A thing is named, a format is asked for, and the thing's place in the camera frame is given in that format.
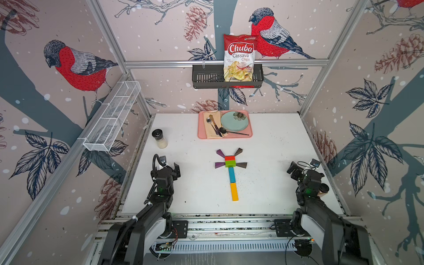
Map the purple wedge block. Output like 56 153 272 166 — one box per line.
216 149 225 158
215 162 225 168

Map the green rectangular block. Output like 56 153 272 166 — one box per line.
225 160 236 168

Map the teal rectangular block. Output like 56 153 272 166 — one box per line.
228 167 236 183

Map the dark brown wedge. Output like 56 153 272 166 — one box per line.
236 162 247 168
234 148 243 156

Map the yellow rectangular block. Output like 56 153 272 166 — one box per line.
230 182 239 202

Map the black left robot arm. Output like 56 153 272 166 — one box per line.
98 163 181 265

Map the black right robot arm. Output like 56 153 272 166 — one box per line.
287 161 373 265

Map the light wooden block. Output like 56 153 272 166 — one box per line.
318 183 330 198

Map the glass shaker black lid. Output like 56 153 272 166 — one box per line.
152 129 168 149

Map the silver spoon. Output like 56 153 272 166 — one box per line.
206 118 214 128

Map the beige cloth napkin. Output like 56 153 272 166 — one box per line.
203 111 225 139

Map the black spoon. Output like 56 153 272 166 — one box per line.
219 127 249 136

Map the iridescent gold purple knife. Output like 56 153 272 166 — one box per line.
209 114 223 137

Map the pink serving tray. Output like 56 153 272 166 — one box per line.
198 110 253 140

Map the mint green flower plate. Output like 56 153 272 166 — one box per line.
221 112 249 131

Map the Chuba cassava chips bag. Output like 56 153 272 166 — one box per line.
224 34 257 81

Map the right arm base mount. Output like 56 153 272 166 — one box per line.
269 216 324 239

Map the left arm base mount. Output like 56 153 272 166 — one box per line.
145 219 188 240

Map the white wire wall basket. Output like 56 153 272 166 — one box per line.
83 81 141 152

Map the black wire wall basket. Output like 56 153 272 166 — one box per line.
192 64 264 89

